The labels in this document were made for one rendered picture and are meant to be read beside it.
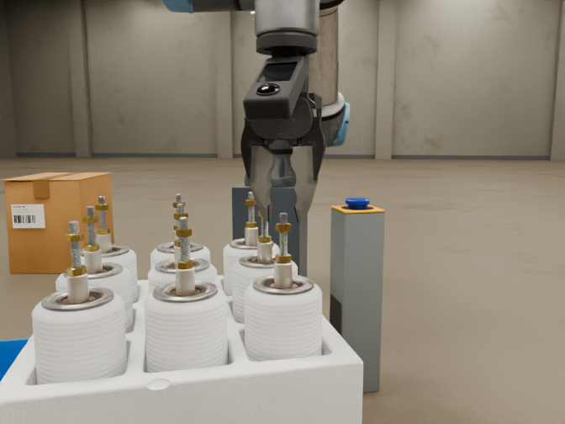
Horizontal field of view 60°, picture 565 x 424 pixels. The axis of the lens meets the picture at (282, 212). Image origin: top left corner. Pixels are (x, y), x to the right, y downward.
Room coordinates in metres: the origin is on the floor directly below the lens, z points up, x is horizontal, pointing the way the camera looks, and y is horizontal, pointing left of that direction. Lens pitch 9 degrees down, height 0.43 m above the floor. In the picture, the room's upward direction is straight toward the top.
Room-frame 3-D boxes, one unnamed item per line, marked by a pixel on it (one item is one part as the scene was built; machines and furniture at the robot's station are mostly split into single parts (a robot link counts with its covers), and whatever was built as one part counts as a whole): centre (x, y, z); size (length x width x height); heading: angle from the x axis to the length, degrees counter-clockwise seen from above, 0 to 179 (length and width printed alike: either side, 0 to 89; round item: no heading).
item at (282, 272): (0.58, 0.00, 0.26); 0.02 x 0.02 x 0.03
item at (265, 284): (0.58, 0.00, 0.25); 0.08 x 0.08 x 0.01
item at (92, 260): (0.65, 0.26, 0.26); 0.02 x 0.02 x 0.03
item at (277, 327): (0.58, 0.00, 0.16); 0.10 x 0.10 x 0.18
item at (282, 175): (1.35, 0.03, 0.35); 0.15 x 0.15 x 0.10
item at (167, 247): (0.79, 0.17, 0.25); 0.08 x 0.08 x 0.01
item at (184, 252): (0.56, 0.11, 0.30); 0.01 x 0.01 x 0.08
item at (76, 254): (0.53, 0.23, 0.30); 0.01 x 0.01 x 0.08
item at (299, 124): (0.60, -0.01, 0.48); 0.09 x 0.08 x 0.12; 167
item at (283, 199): (1.35, 0.03, 0.15); 0.18 x 0.18 x 0.30; 80
